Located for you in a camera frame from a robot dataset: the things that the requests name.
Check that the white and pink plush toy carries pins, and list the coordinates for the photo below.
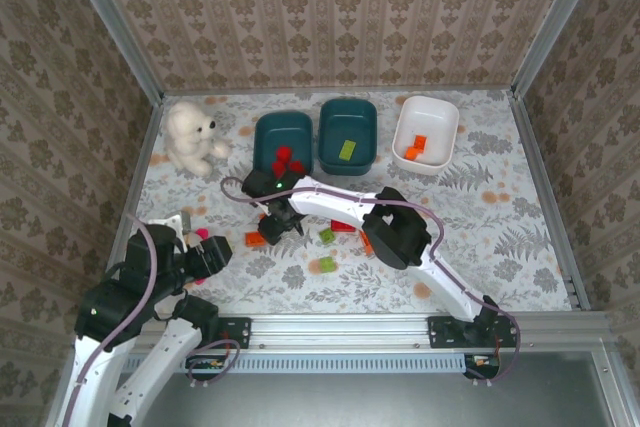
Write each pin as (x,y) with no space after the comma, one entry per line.
(202,233)

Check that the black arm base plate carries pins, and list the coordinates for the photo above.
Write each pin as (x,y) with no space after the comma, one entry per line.
(240,332)
(445,334)

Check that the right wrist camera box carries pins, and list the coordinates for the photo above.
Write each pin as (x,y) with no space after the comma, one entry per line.
(255,183)

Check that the teal plastic container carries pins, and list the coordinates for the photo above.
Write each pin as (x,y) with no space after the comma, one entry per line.
(280,129)
(345,122)

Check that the aluminium side rail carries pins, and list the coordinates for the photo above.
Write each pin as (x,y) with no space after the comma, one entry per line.
(136,182)
(548,197)

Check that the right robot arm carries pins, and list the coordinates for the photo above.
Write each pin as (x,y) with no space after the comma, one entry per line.
(325,202)

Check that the white plastic container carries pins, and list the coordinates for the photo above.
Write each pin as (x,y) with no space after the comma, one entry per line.
(430,117)

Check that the aluminium mounting rail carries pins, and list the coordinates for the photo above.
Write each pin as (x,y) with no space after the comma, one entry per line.
(340,332)

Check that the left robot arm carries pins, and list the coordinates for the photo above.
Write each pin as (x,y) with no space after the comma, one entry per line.
(165,357)

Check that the aluminium frame post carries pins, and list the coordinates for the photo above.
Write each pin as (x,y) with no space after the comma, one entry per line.
(556,22)
(118,27)

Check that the green lego brick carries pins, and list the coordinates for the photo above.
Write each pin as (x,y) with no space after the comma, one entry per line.
(346,149)
(327,236)
(326,265)

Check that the small controller circuit board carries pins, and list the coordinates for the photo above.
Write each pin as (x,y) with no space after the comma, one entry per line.
(482,362)
(207,363)

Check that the orange lego brick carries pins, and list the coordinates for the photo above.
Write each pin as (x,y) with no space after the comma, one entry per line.
(420,141)
(412,152)
(367,243)
(255,239)

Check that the white teddy bear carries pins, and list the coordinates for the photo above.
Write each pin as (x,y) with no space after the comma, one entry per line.
(187,142)

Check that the floral patterned table cover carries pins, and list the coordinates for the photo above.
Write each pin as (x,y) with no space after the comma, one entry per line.
(500,207)

